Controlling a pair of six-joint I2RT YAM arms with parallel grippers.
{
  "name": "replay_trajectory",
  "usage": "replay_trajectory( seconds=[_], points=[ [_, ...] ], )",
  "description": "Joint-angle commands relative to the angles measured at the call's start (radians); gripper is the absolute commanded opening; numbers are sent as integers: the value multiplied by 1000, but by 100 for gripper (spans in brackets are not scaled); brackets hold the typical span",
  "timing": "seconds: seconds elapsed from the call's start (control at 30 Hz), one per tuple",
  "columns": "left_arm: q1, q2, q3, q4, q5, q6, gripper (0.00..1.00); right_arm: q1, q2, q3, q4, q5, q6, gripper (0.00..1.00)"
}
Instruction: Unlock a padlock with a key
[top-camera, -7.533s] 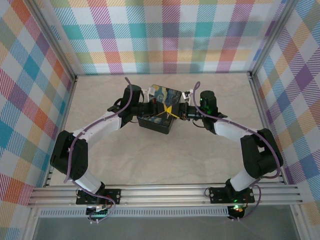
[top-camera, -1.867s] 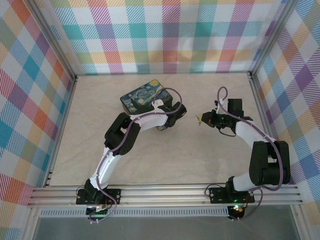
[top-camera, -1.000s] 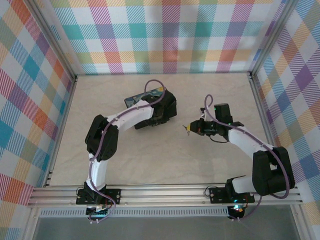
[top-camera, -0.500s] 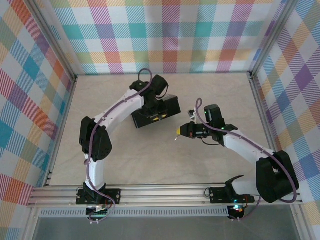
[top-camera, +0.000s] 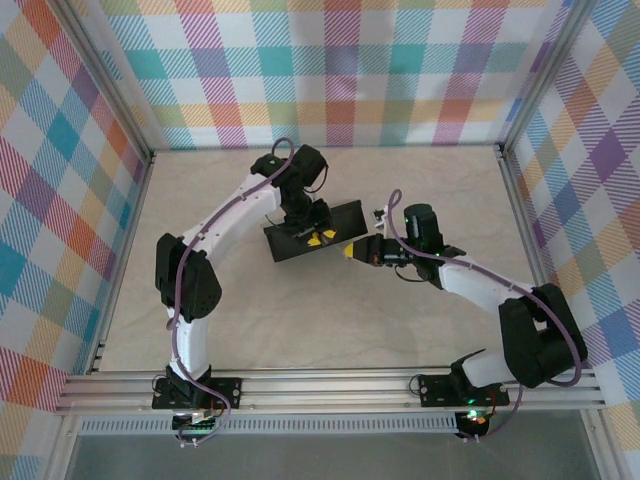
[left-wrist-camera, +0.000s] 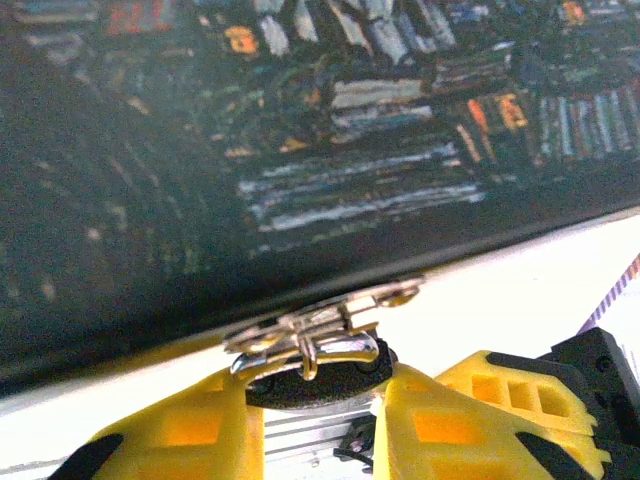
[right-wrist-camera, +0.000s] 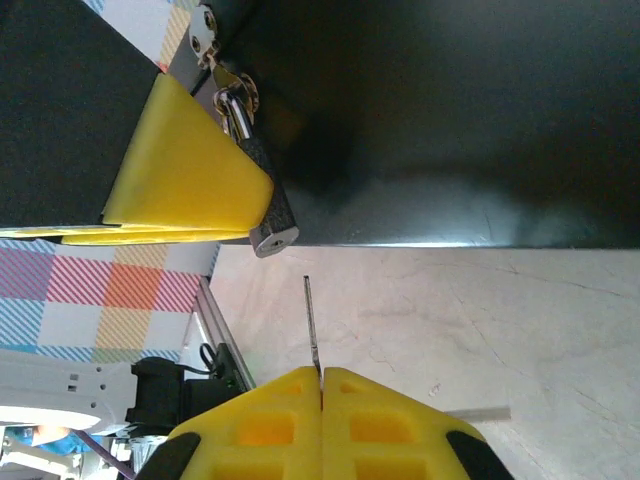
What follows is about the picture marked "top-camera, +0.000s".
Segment black box with starry print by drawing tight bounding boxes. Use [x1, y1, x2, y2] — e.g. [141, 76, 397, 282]
[262, 199, 370, 264]

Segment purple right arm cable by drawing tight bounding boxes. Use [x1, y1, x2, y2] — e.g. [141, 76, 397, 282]
[387, 188, 589, 444]

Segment aluminium frame leg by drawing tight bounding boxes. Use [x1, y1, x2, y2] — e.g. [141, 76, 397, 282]
[579, 409, 619, 480]
[43, 413, 84, 480]

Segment small controller board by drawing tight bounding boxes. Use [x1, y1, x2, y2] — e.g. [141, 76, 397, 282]
[171, 408, 224, 437]
[455, 408, 494, 437]

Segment long aluminium base rail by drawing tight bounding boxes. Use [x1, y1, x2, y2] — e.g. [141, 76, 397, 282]
[53, 368, 607, 415]

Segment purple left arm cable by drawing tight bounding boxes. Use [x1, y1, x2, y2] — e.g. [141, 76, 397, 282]
[166, 137, 296, 449]

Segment slotted grey cable duct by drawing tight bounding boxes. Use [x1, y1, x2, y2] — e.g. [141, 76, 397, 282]
[77, 417, 460, 437]

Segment aluminium side rail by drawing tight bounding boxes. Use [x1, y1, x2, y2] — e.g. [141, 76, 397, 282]
[494, 144, 576, 371]
[87, 149, 157, 375]

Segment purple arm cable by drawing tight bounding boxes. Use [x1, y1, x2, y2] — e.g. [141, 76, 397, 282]
[166, 137, 296, 449]
[387, 188, 589, 444]

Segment aluminium upright post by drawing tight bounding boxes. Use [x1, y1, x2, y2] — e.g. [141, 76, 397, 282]
[57, 0, 157, 164]
[497, 0, 604, 156]

